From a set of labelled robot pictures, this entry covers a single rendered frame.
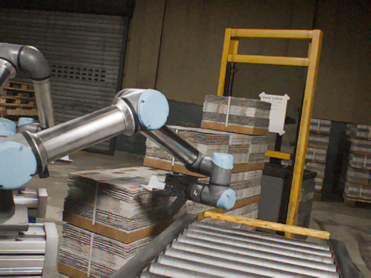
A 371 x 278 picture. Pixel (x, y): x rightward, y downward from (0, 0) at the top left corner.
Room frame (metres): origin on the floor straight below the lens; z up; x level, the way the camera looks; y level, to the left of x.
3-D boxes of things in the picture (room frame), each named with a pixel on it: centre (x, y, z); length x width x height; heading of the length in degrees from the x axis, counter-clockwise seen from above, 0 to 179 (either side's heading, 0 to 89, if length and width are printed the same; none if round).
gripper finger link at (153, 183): (1.61, 0.11, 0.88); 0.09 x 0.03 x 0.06; 83
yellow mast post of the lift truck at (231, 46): (3.46, -0.25, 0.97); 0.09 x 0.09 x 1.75; 59
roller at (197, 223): (1.39, -0.27, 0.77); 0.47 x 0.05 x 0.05; 77
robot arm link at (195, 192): (1.55, -0.07, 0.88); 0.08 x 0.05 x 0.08; 147
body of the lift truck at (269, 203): (3.61, -0.73, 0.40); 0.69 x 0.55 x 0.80; 59
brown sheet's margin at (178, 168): (2.40, -0.01, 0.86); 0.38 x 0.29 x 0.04; 61
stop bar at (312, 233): (1.46, -0.30, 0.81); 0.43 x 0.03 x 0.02; 77
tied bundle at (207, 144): (2.41, -0.01, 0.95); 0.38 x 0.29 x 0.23; 61
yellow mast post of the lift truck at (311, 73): (3.12, -0.82, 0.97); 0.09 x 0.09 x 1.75; 59
